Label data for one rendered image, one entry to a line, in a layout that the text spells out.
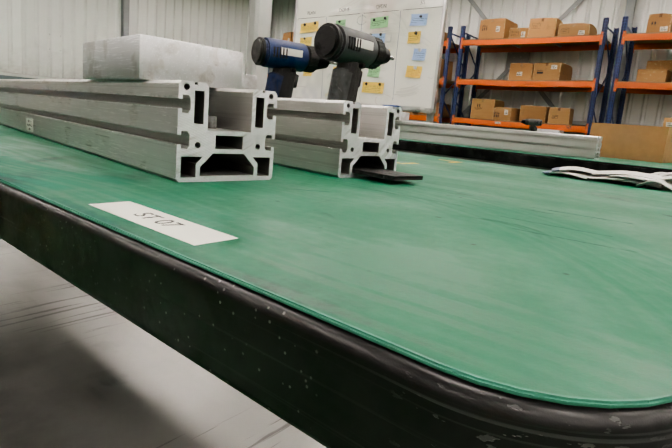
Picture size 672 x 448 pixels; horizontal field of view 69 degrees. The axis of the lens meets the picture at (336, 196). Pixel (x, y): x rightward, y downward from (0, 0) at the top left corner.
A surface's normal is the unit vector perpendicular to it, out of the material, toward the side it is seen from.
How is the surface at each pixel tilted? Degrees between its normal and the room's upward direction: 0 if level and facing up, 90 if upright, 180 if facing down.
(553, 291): 0
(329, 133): 90
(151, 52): 90
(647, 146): 89
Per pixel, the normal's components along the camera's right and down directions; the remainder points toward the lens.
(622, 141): -0.70, 0.03
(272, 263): 0.08, -0.98
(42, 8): 0.76, 0.16
